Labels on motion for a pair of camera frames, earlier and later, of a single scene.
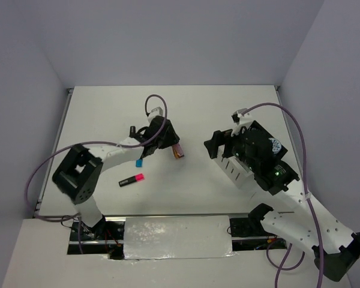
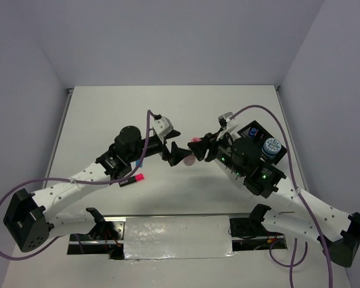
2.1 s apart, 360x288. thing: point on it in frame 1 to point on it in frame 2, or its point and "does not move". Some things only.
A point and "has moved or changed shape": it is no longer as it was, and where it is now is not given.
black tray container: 278,149 does not move
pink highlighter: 138,177 does not move
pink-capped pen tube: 177,151 has moved or changed shape
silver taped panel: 195,236 does not move
